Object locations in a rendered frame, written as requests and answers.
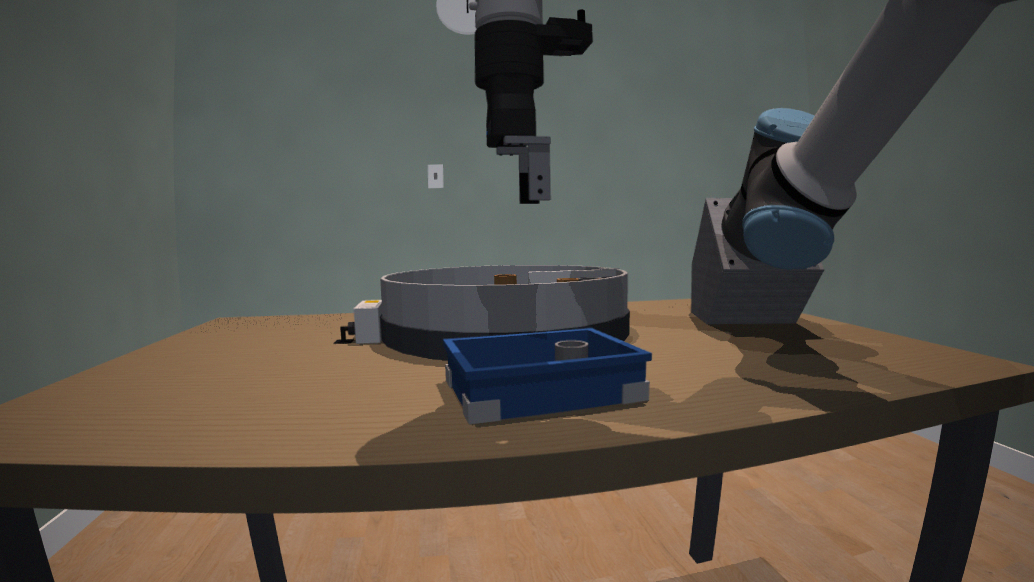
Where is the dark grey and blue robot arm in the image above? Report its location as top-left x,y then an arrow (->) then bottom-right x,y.
722,0 -> 1017,270

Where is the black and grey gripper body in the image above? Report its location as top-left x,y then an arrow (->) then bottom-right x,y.
469,0 -> 594,148

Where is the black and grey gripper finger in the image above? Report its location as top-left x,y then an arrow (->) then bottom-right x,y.
496,147 -> 539,204
503,136 -> 551,201

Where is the blue open crate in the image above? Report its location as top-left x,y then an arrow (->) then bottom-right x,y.
443,328 -> 652,424

